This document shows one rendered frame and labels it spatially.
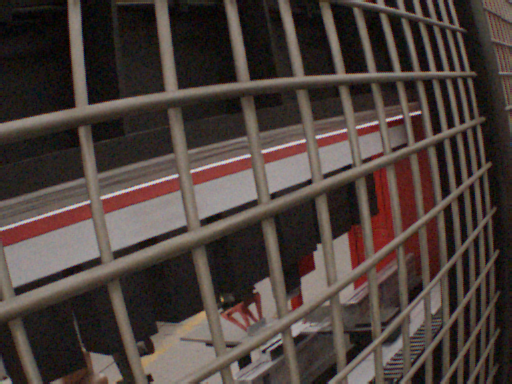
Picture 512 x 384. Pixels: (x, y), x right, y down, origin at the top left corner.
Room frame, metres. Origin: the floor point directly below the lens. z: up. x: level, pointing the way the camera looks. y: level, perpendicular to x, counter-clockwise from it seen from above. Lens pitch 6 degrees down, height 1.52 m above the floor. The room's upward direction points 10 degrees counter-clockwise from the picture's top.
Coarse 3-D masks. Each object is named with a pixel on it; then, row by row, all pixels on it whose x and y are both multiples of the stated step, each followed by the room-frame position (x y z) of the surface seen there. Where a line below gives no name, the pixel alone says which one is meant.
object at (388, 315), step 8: (368, 312) 1.51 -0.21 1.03; (384, 312) 1.48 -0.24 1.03; (392, 312) 1.46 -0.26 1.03; (400, 312) 1.48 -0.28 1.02; (360, 320) 1.46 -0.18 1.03; (368, 320) 1.45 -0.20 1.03; (384, 320) 1.42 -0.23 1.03; (392, 320) 1.44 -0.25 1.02; (304, 328) 1.58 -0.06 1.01; (312, 328) 1.57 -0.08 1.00; (320, 328) 1.56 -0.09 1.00; (328, 328) 1.54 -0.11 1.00; (344, 328) 1.52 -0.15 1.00; (352, 328) 1.45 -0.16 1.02; (360, 328) 1.44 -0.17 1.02; (368, 328) 1.42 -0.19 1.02; (384, 328) 1.40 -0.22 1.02; (400, 328) 1.43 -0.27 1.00; (352, 336) 1.44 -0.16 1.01; (360, 336) 1.43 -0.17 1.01; (368, 336) 1.42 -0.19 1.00; (392, 336) 1.39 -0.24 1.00
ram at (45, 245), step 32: (288, 160) 1.60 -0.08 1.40; (320, 160) 1.73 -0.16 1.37; (128, 192) 1.15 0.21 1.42; (160, 192) 1.22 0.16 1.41; (224, 192) 1.38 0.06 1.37; (32, 224) 0.95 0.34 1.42; (64, 224) 1.01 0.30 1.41; (128, 224) 1.14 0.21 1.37; (160, 224) 1.21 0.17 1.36; (32, 256) 0.94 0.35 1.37; (64, 256) 1.00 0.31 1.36; (96, 256) 1.06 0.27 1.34
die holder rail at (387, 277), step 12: (396, 264) 2.15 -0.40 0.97; (408, 264) 2.20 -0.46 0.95; (384, 276) 2.04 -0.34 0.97; (396, 276) 2.10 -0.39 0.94; (408, 276) 2.19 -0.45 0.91; (360, 288) 1.96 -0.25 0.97; (384, 288) 2.02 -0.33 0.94; (396, 288) 2.09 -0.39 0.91; (348, 300) 1.87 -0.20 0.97; (360, 300) 1.85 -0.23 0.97; (384, 300) 2.02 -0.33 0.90; (348, 312) 1.87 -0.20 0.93; (360, 312) 1.85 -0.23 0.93; (348, 324) 1.87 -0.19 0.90
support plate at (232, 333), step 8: (224, 320) 1.78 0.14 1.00; (240, 320) 1.76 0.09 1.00; (304, 320) 1.68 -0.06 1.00; (200, 328) 1.74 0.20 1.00; (208, 328) 1.73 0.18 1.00; (224, 328) 1.71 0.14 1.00; (232, 328) 1.70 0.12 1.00; (240, 328) 1.68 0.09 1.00; (184, 336) 1.68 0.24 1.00; (192, 336) 1.67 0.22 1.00; (200, 336) 1.66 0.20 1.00; (208, 336) 1.65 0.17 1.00; (224, 336) 1.64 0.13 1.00; (232, 336) 1.63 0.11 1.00; (240, 336) 1.62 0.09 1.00; (248, 336) 1.61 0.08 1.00; (232, 344) 1.59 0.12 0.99; (264, 344) 1.54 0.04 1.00
